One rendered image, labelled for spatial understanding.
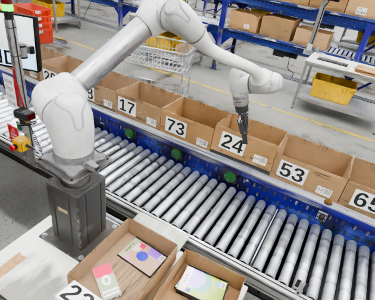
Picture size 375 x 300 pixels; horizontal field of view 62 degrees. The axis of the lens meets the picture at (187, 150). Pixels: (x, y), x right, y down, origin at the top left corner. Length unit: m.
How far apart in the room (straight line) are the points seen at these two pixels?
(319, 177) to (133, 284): 1.11
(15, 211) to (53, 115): 1.82
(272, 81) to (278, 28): 4.48
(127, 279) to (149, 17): 1.10
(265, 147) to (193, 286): 0.88
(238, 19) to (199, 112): 4.20
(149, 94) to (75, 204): 1.35
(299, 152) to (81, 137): 1.42
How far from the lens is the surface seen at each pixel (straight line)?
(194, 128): 2.01
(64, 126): 1.19
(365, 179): 2.18
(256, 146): 1.88
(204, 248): 1.61
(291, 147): 2.15
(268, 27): 6.17
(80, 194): 1.35
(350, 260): 1.87
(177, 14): 1.33
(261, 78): 1.64
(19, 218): 2.88
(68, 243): 1.59
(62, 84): 1.37
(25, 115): 1.94
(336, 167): 2.16
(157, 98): 2.46
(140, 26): 1.44
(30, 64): 2.06
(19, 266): 1.58
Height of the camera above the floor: 1.96
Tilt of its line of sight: 33 degrees down
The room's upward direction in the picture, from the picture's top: 9 degrees clockwise
